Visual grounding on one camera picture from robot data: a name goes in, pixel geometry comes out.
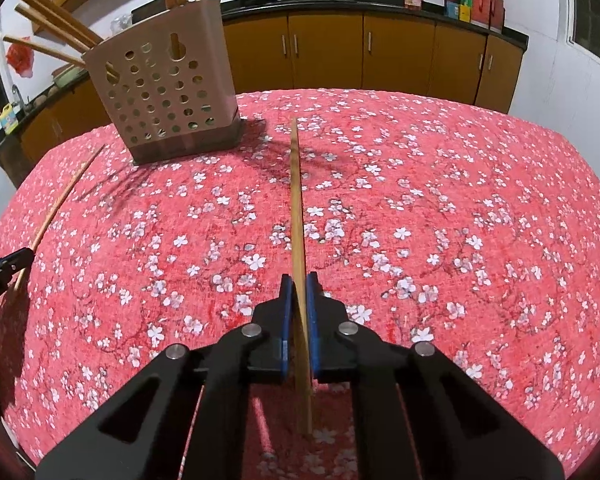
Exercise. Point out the black sink countertop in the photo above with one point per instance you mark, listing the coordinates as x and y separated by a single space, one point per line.
45 105

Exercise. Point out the red gift boxes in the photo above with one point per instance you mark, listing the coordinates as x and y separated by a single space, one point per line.
489 7

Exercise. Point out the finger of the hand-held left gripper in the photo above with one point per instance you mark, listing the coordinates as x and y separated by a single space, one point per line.
2 270

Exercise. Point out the long wooden base cabinet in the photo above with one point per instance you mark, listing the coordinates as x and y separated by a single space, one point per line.
400 55

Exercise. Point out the teal and yellow boxes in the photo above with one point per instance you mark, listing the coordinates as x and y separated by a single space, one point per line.
458 6

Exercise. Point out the red plastic bag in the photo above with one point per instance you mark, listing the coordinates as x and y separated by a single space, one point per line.
20 59

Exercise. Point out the yellow bottle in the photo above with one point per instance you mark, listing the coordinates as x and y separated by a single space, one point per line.
9 119

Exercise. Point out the red floral tablecloth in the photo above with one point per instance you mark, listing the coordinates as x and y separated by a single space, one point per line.
430 210

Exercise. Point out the wooden sink cabinet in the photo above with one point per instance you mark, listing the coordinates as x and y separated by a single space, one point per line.
60 120

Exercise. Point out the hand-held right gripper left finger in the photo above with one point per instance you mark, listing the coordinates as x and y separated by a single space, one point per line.
286 310

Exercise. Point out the metal faucet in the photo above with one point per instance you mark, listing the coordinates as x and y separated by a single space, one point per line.
16 96

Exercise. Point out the black kitchen countertop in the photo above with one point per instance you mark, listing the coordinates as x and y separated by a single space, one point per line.
330 2

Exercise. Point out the beige perforated chopstick holder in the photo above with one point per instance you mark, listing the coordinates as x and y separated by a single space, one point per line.
205 60

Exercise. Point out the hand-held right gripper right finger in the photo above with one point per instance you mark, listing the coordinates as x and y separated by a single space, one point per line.
312 310

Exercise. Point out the green pot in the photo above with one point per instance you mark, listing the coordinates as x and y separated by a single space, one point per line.
70 79

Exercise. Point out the clear glass jar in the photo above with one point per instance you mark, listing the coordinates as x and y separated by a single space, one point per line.
121 24

